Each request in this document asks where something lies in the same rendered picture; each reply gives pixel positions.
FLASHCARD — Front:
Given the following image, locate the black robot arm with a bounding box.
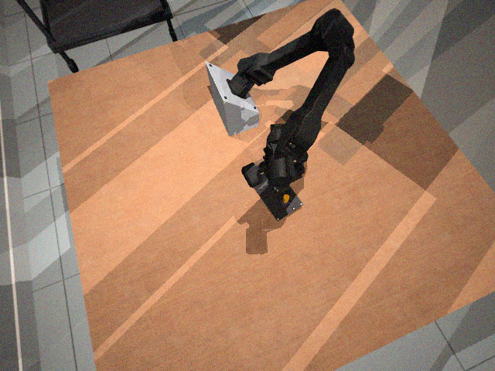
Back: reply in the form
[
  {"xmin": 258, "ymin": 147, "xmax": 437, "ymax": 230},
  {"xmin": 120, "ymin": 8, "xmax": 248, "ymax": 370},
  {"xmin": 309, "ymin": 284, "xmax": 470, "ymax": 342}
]
[{"xmin": 226, "ymin": 8, "xmax": 355, "ymax": 187}]

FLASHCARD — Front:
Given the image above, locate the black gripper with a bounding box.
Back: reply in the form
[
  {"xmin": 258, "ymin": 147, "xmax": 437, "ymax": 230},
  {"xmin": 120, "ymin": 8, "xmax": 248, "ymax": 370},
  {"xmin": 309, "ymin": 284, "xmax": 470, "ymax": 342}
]
[{"xmin": 241, "ymin": 144, "xmax": 309, "ymax": 188}]

